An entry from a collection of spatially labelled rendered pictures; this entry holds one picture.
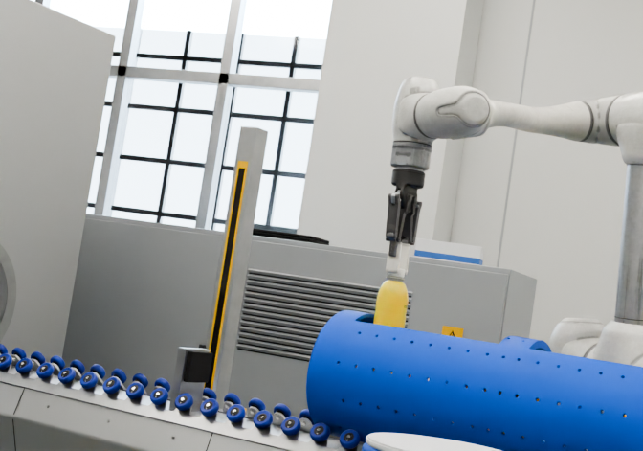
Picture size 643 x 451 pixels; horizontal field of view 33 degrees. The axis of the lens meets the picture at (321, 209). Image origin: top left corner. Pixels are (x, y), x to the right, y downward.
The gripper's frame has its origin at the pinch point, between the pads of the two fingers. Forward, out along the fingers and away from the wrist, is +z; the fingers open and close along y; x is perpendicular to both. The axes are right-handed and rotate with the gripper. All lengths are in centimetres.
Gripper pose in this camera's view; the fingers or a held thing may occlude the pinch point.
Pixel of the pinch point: (398, 259)
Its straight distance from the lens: 248.3
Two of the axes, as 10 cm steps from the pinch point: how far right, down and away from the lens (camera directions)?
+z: -1.3, 9.9, -0.8
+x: 8.6, 0.7, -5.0
